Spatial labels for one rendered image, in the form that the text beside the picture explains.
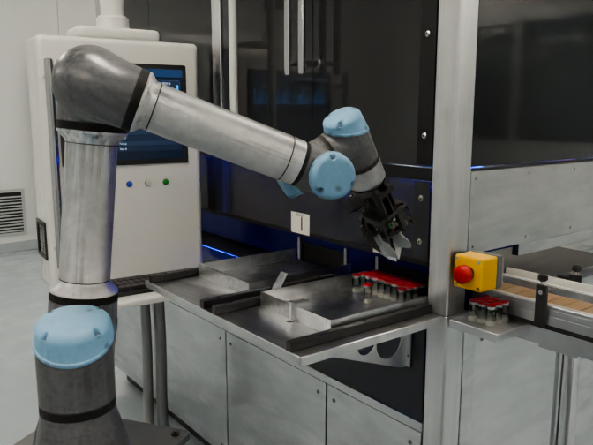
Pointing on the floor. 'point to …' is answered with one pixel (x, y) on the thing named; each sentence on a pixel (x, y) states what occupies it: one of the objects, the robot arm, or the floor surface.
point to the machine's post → (449, 214)
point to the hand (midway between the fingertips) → (393, 254)
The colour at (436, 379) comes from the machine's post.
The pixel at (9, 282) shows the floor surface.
